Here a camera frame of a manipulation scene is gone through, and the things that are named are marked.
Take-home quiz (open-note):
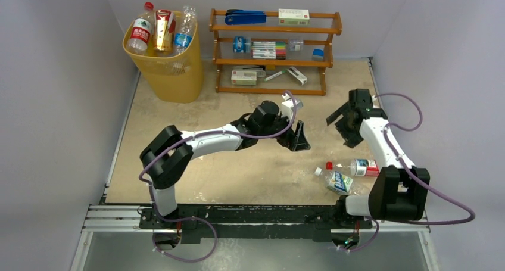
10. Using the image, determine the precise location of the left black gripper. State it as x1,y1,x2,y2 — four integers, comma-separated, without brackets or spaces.
259,112,310,152

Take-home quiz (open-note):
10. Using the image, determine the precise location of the red-cap bottle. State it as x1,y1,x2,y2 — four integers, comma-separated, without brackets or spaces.
326,158,379,177

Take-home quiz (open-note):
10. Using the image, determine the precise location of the small white-cap bottle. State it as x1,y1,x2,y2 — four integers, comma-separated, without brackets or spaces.
314,167,354,195

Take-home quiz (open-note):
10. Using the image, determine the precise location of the blue label clear bottle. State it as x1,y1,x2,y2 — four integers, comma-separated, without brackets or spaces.
174,6,197,55

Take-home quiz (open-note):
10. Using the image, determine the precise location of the brown tea red bottle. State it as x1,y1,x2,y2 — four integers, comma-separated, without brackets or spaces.
152,10,177,56

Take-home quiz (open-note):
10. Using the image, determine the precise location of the clear white-cap bottle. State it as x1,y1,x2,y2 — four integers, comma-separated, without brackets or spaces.
169,58,191,76

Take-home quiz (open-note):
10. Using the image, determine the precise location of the red white label bottle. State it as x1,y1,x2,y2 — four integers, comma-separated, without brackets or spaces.
127,2,154,55

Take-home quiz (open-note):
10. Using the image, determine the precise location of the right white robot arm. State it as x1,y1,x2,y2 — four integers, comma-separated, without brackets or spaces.
326,89,430,228

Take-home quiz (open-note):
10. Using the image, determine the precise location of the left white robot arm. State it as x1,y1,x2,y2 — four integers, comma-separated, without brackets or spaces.
139,98,311,229

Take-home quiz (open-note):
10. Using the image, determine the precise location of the yellow plastic bin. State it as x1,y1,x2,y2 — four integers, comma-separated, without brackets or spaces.
123,23,204,103

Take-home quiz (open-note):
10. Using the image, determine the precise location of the green white marker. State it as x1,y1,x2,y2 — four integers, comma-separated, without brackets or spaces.
264,70,287,82

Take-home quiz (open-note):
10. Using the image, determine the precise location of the blue white eraser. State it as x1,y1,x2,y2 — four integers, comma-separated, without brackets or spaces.
311,49,325,61

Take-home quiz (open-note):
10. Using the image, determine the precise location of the grey stapler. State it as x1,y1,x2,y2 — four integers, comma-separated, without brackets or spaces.
232,64,267,77

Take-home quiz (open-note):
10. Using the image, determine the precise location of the white staples box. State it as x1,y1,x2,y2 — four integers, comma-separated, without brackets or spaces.
230,70,257,86

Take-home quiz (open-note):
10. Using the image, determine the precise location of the clear small jar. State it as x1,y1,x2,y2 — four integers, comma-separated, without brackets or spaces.
288,38,304,52

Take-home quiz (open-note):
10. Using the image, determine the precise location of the colour marker pen set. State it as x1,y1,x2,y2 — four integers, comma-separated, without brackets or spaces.
251,41,286,60

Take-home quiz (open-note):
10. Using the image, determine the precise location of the wooden shelf rack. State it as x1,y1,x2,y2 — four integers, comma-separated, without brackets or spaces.
209,8,342,96

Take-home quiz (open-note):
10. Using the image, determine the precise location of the white green box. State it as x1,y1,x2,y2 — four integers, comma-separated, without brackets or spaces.
278,8,310,26

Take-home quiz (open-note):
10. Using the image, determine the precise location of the blue stapler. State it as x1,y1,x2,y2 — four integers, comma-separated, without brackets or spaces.
225,9,267,26

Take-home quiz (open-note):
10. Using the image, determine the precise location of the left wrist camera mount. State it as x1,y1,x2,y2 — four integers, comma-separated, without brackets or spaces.
280,93,303,122

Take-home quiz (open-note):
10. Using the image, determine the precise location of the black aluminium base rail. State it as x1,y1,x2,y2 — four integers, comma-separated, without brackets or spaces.
80,200,431,247

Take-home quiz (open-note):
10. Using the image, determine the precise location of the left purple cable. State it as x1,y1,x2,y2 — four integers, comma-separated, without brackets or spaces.
138,89,298,263

